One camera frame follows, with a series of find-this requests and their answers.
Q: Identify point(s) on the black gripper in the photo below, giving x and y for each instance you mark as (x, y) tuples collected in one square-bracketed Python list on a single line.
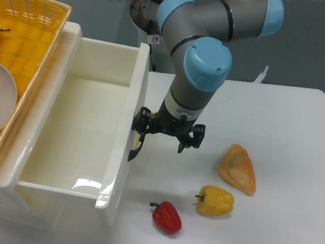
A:
[(188, 134)]

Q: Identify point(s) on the white drawer cabinet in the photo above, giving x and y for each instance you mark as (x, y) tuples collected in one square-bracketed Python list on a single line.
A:
[(18, 203)]

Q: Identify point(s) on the yellow banana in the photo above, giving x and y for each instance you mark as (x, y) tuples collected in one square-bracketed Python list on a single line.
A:
[(140, 138)]

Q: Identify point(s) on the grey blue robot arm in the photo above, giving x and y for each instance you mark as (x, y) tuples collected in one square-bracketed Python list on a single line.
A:
[(196, 38)]

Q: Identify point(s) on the golden pastry turnover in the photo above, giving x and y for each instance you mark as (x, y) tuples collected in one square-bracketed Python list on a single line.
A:
[(236, 169)]

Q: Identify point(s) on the yellow bell pepper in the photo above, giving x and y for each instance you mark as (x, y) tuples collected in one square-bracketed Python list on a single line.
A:
[(213, 200)]

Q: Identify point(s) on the yellow woven basket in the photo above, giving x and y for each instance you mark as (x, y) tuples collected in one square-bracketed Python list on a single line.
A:
[(34, 26)]

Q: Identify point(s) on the white drawer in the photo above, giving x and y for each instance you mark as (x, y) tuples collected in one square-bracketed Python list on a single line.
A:
[(81, 154)]

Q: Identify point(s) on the red bell pepper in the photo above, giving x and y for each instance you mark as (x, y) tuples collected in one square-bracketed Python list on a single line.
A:
[(166, 217)]

